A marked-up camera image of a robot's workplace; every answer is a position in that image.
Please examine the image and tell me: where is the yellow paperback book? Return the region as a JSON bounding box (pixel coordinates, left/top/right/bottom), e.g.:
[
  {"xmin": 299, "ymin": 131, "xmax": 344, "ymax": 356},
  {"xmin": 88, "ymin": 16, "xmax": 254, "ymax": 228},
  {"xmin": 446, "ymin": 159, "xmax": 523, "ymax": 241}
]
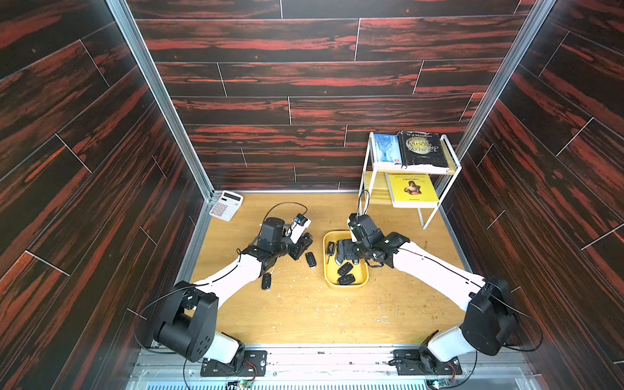
[{"xmin": 385, "ymin": 173, "xmax": 439, "ymax": 208}]

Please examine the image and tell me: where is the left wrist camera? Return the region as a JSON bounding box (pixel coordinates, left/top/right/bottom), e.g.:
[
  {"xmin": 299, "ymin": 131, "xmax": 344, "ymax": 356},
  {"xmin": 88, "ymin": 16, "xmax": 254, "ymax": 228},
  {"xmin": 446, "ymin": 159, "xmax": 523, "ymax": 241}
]
[{"xmin": 289, "ymin": 214, "xmax": 311, "ymax": 244}]

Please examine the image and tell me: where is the white wire shelf rack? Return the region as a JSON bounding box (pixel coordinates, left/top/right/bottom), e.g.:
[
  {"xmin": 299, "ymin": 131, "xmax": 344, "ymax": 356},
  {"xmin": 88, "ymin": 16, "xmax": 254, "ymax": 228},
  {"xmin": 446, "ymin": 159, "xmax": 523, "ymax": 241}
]
[{"xmin": 357, "ymin": 131, "xmax": 462, "ymax": 228}]

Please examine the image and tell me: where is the black car key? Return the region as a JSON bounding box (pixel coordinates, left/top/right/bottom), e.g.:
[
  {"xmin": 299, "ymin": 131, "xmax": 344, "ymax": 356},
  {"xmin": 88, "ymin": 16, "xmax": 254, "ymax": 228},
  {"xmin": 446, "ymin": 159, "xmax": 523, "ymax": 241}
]
[
  {"xmin": 305, "ymin": 252, "xmax": 317, "ymax": 268},
  {"xmin": 261, "ymin": 273, "xmax": 272, "ymax": 291}
]

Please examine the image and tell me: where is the blue white book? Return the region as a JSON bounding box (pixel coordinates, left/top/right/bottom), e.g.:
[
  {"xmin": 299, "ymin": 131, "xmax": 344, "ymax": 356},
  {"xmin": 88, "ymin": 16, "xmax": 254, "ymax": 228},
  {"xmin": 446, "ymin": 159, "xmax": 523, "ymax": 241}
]
[{"xmin": 372, "ymin": 133, "xmax": 402, "ymax": 166}]

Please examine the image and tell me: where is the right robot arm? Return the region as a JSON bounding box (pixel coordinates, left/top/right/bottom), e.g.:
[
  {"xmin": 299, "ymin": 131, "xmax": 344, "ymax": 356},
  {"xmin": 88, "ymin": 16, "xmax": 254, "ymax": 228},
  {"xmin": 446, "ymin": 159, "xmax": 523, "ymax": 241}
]
[{"xmin": 349, "ymin": 224, "xmax": 518, "ymax": 362}]

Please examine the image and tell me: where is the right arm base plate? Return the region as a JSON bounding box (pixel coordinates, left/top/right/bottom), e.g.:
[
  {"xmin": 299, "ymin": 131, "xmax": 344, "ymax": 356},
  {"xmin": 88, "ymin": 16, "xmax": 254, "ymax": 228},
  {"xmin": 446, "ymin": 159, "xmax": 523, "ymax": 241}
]
[{"xmin": 388, "ymin": 349, "xmax": 462, "ymax": 376}]

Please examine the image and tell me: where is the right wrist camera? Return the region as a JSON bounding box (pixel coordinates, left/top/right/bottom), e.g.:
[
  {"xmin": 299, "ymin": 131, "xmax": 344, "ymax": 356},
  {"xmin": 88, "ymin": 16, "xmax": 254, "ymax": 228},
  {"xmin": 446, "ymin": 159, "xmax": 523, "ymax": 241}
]
[{"xmin": 347, "ymin": 213, "xmax": 379, "ymax": 242}]

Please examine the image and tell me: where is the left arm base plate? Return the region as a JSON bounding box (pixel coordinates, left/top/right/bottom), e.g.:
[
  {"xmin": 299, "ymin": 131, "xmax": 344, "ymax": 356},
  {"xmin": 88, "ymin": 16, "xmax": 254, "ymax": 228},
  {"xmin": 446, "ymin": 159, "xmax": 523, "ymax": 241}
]
[{"xmin": 200, "ymin": 349, "xmax": 267, "ymax": 379}]

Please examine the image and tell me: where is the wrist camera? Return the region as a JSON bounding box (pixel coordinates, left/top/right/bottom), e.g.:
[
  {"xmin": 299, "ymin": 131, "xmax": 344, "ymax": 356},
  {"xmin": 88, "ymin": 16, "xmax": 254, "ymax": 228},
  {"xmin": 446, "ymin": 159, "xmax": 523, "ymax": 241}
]
[
  {"xmin": 347, "ymin": 213, "xmax": 379, "ymax": 242},
  {"xmin": 289, "ymin": 214, "xmax": 311, "ymax": 244}
]

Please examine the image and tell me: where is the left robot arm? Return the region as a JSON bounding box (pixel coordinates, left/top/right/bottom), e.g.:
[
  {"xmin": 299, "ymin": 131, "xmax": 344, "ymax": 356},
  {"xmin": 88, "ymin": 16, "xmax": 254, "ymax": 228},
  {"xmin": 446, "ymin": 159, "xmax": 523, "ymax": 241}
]
[{"xmin": 147, "ymin": 214, "xmax": 313, "ymax": 370}]

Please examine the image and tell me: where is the black hardcover book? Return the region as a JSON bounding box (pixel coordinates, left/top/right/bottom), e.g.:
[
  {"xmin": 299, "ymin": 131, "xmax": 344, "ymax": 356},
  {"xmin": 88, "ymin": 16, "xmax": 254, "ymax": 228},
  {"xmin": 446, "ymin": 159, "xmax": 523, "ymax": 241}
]
[{"xmin": 397, "ymin": 131, "xmax": 449, "ymax": 169}]

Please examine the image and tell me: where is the white calculator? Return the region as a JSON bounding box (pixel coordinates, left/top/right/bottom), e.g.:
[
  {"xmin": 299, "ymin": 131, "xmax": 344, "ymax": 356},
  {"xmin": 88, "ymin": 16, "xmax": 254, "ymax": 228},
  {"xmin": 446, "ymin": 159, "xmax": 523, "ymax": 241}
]
[{"xmin": 210, "ymin": 190, "xmax": 244, "ymax": 222}]

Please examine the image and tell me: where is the yellow storage tray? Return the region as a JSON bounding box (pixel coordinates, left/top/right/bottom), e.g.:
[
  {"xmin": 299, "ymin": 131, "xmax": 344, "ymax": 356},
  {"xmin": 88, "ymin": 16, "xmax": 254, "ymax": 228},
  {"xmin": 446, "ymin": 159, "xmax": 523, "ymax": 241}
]
[{"xmin": 322, "ymin": 231, "xmax": 369, "ymax": 289}]

